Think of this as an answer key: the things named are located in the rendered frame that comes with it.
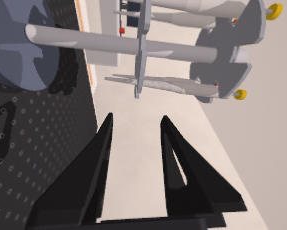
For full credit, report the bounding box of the grey pipette carousel stand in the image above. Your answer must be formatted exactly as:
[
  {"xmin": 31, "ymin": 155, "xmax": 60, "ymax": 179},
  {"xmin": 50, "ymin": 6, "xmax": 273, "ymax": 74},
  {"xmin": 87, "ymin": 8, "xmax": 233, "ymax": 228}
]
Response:
[{"xmin": 0, "ymin": 0, "xmax": 266, "ymax": 99}]

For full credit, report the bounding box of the white pipette with yellow button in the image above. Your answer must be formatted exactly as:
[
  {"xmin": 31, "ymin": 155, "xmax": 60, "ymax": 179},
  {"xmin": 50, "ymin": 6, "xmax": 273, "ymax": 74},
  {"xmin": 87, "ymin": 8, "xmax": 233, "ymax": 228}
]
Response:
[
  {"xmin": 104, "ymin": 77, "xmax": 247, "ymax": 100},
  {"xmin": 152, "ymin": 0, "xmax": 283, "ymax": 22}
]

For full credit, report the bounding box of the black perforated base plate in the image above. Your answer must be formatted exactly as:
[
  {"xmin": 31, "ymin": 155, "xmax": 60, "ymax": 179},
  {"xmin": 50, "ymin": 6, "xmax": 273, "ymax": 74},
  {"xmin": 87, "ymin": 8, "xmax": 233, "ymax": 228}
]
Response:
[{"xmin": 0, "ymin": 0, "xmax": 98, "ymax": 230}]

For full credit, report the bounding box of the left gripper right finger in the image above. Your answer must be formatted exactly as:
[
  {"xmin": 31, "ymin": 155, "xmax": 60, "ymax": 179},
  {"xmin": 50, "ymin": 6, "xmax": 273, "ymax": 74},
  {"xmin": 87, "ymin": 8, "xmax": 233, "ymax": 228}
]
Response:
[{"xmin": 160, "ymin": 115, "xmax": 248, "ymax": 215}]

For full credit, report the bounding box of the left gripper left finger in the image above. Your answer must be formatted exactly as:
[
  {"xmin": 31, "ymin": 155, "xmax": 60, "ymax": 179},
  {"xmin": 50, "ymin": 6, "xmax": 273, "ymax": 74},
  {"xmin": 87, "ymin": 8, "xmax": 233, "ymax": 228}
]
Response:
[{"xmin": 25, "ymin": 112, "xmax": 113, "ymax": 227}]

